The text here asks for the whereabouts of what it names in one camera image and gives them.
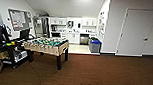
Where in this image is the white two-door base cabinet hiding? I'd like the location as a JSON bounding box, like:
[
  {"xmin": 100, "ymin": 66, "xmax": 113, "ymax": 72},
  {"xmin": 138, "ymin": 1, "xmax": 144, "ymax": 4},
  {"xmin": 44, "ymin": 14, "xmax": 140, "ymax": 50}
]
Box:
[{"xmin": 65, "ymin": 32, "xmax": 81, "ymax": 46}]

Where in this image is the grey bin blue lid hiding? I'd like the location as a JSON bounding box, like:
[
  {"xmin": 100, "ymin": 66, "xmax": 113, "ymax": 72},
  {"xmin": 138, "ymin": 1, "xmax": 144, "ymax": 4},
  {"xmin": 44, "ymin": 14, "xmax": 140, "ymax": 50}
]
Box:
[{"xmin": 89, "ymin": 39, "xmax": 103, "ymax": 55}]

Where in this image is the white door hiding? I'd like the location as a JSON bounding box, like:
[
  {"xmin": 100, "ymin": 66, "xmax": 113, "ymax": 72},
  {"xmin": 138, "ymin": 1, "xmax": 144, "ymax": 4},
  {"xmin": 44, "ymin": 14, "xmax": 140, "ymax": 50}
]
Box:
[{"xmin": 115, "ymin": 7, "xmax": 153, "ymax": 59}]

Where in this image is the grey bulletin board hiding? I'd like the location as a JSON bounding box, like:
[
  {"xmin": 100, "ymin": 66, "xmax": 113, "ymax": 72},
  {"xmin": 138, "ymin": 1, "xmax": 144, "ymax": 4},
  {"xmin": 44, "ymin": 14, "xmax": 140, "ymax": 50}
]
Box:
[{"xmin": 7, "ymin": 8, "xmax": 34, "ymax": 33}]

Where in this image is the white two-door wall cabinet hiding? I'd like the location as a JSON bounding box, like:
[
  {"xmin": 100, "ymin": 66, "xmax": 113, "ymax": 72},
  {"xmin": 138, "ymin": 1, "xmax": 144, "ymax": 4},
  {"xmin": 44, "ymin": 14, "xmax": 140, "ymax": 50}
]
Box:
[{"xmin": 48, "ymin": 16, "xmax": 68, "ymax": 27}]

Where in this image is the yellow green object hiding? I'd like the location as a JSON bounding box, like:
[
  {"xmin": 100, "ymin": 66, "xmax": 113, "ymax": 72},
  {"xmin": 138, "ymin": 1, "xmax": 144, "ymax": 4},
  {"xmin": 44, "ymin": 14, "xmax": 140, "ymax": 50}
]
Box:
[{"xmin": 6, "ymin": 41, "xmax": 15, "ymax": 47}]

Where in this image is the green foosball table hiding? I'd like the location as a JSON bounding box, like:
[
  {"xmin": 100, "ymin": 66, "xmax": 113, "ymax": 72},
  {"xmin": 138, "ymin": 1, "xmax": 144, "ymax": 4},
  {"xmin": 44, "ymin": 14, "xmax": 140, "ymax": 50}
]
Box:
[{"xmin": 21, "ymin": 35, "xmax": 71, "ymax": 71}]

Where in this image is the black coffee machine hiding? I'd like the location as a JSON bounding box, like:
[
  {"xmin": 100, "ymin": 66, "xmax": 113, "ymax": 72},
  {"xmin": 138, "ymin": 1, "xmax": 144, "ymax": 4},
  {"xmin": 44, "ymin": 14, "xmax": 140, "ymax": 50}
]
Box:
[{"xmin": 51, "ymin": 24, "xmax": 58, "ymax": 33}]

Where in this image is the stainless steel refrigerator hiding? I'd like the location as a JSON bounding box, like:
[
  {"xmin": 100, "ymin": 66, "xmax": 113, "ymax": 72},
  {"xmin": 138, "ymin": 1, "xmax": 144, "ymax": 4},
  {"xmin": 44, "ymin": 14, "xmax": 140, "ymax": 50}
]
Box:
[{"xmin": 32, "ymin": 15, "xmax": 52, "ymax": 39}]

